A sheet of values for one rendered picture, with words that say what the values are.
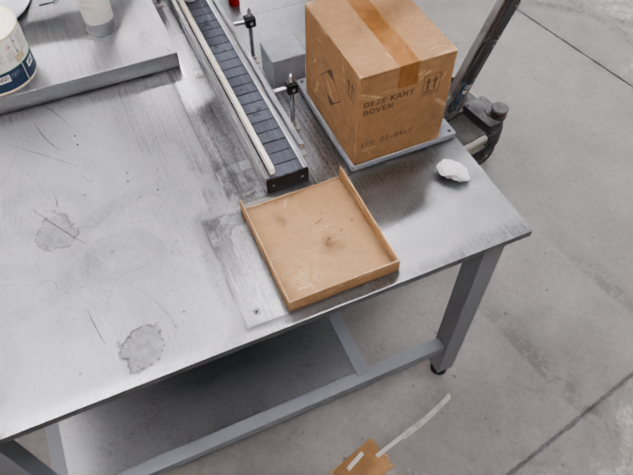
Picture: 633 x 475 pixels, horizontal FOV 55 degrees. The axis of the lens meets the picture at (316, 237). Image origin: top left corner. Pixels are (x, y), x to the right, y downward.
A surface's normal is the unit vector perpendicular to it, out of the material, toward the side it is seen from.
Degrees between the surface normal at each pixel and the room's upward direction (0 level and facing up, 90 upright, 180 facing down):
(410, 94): 90
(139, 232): 0
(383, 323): 0
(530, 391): 0
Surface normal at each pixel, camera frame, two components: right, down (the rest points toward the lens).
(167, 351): 0.00, -0.58
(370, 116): 0.40, 0.74
